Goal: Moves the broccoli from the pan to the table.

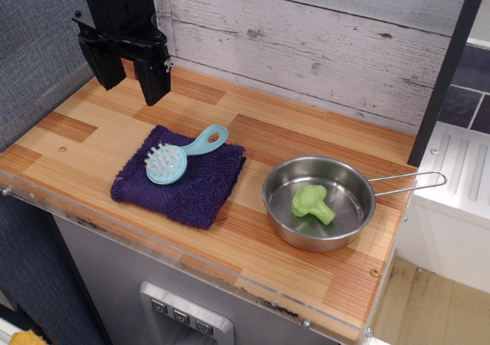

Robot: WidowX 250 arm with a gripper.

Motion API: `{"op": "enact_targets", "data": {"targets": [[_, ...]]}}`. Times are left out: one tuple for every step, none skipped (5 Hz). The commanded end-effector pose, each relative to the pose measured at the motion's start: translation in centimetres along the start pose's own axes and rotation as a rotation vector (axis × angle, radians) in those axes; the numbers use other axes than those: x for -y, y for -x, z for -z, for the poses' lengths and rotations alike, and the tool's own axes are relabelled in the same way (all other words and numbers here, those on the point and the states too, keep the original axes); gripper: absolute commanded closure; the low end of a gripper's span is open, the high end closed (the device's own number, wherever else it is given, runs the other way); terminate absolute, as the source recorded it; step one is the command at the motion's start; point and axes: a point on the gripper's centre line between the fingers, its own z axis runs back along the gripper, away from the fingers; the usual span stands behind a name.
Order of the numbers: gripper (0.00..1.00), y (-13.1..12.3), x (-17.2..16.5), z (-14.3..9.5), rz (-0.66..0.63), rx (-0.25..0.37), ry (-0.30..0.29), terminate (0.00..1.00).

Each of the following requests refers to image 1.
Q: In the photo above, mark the clear acrylic edge guard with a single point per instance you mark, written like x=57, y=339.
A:
x=272, y=292

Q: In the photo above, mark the light blue scrub brush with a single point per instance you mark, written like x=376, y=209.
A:
x=166, y=163

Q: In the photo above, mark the white toy sink counter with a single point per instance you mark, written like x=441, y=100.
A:
x=446, y=227

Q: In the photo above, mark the black vertical post right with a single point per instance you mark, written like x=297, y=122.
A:
x=466, y=19

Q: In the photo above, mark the green toy broccoli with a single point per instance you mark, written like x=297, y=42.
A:
x=310, y=199

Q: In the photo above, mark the stainless steel pan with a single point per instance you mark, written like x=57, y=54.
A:
x=349, y=194

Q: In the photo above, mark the grey dispenser button panel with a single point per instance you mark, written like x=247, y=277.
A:
x=177, y=320

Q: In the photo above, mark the purple folded towel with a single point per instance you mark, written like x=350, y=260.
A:
x=196, y=198

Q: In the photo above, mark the yellow object at corner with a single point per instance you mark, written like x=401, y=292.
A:
x=26, y=338

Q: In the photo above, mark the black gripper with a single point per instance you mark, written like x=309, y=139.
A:
x=111, y=29

